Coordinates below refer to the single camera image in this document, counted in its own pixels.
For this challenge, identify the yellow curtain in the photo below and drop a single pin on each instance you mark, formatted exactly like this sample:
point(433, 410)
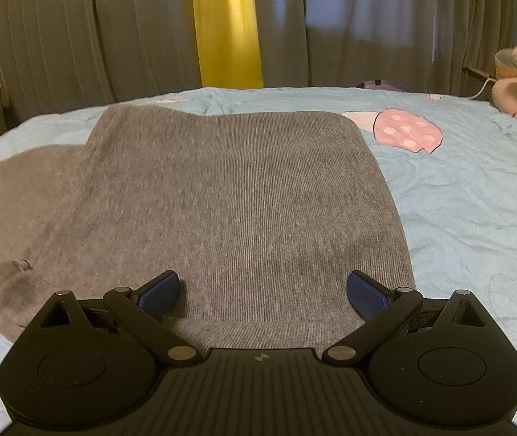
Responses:
point(229, 27)

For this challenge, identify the grey pants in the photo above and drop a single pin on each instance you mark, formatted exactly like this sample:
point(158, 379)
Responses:
point(240, 213)

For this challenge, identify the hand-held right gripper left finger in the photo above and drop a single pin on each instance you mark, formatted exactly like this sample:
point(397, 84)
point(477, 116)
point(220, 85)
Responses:
point(161, 294)

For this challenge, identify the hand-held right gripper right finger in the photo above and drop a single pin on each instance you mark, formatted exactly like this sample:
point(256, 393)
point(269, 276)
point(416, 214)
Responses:
point(367, 296)

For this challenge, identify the purple object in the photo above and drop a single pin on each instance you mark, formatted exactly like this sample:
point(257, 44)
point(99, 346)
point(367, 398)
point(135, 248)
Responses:
point(381, 85)

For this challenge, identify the grey curtain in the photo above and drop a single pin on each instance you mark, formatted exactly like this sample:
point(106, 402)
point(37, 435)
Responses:
point(399, 22)
point(81, 32)

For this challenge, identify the light blue printed bedsheet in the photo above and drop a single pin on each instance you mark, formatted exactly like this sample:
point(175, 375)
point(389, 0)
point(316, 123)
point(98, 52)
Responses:
point(467, 218)

